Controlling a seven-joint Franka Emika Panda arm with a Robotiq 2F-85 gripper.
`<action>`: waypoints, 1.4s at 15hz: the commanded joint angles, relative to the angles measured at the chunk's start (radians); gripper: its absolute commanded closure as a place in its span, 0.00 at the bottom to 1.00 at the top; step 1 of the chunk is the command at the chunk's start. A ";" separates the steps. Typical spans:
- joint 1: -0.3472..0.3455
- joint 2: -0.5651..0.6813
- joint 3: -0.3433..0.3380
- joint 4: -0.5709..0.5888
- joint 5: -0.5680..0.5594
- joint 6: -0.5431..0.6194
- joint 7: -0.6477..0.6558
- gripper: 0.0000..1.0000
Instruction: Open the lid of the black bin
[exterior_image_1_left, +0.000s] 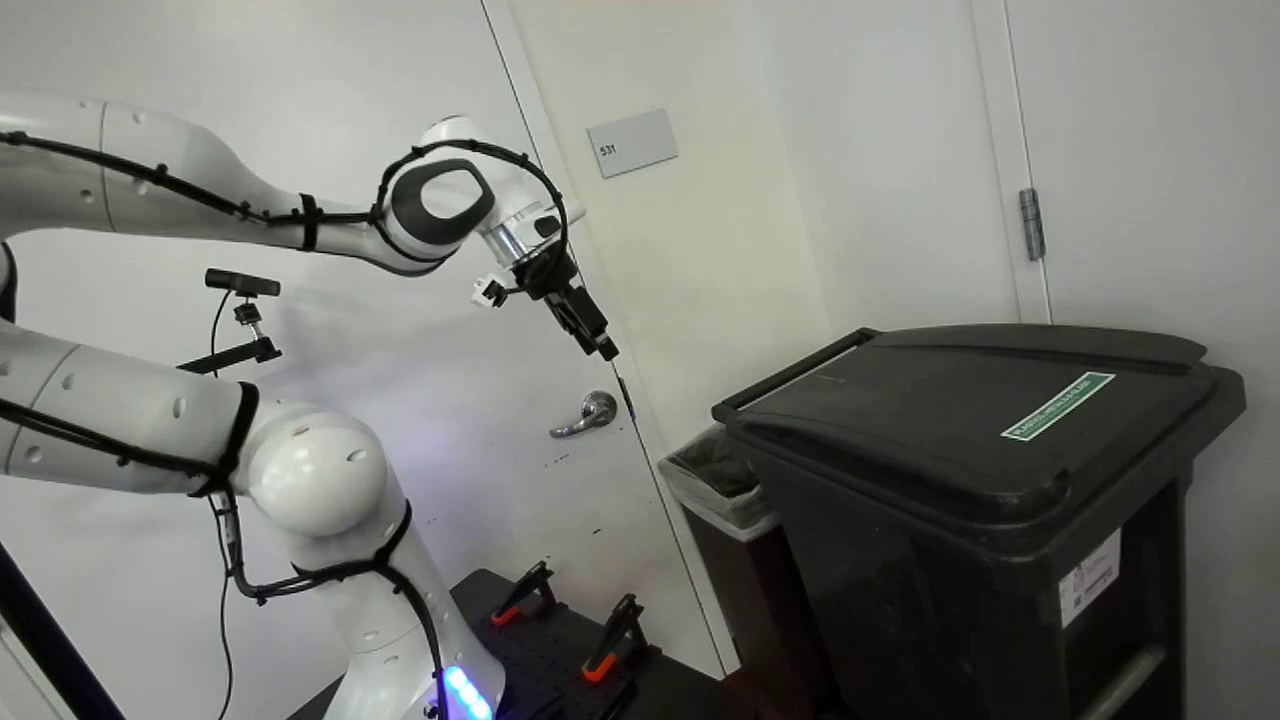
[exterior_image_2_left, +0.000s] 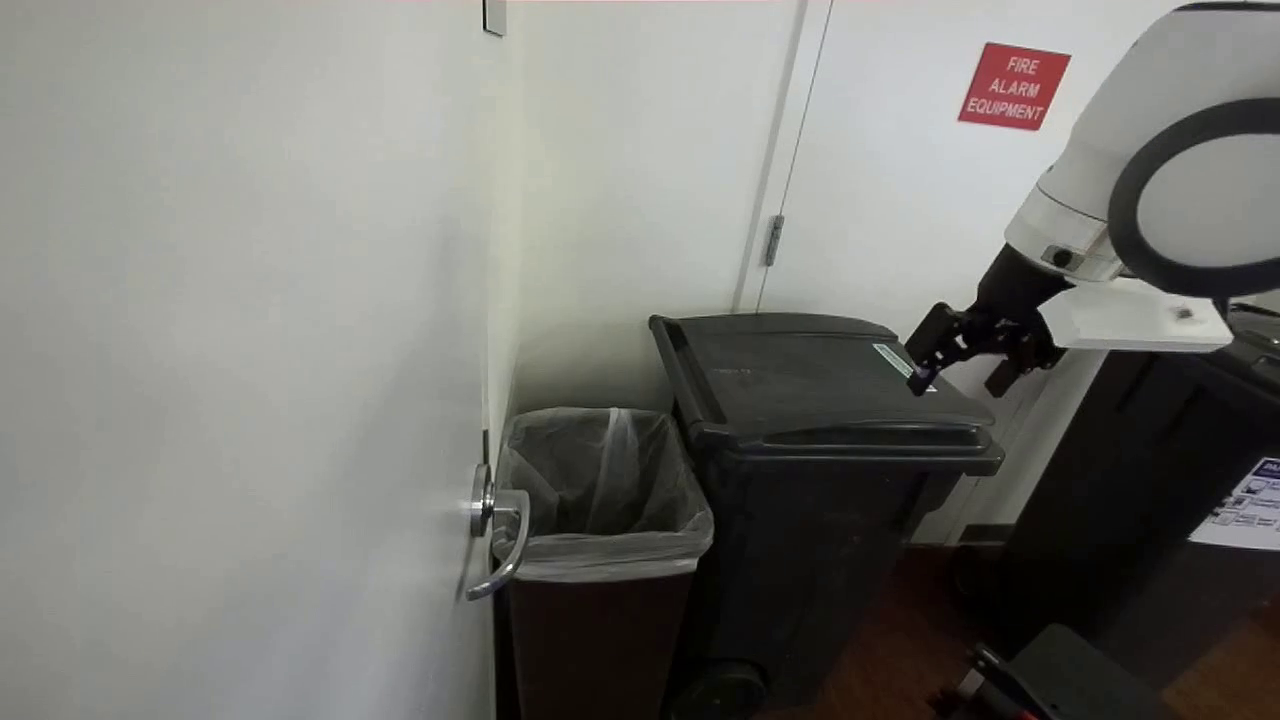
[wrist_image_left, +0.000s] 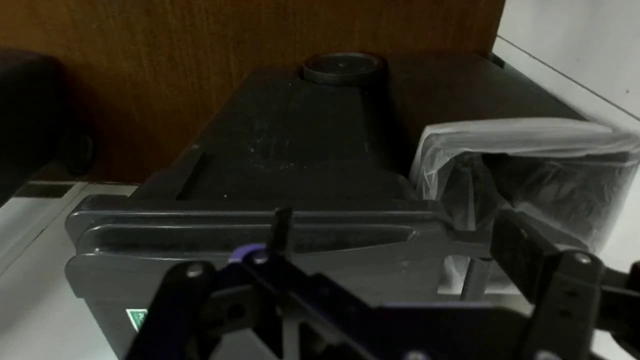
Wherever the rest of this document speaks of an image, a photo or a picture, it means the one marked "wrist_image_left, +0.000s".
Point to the green lid sticker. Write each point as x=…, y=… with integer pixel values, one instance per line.
x=137, y=318

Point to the black robot cabinet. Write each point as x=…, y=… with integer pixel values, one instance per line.
x=32, y=120

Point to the black wheelie bin body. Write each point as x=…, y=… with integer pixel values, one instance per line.
x=301, y=133

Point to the clear plastic bin liner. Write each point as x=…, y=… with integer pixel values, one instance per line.
x=452, y=142

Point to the black bin wheel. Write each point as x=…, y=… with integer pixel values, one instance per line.
x=342, y=66

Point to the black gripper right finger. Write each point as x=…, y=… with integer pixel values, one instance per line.
x=566, y=292

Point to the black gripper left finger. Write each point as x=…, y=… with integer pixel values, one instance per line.
x=301, y=300

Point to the black bin lid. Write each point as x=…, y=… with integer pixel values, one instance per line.
x=401, y=273

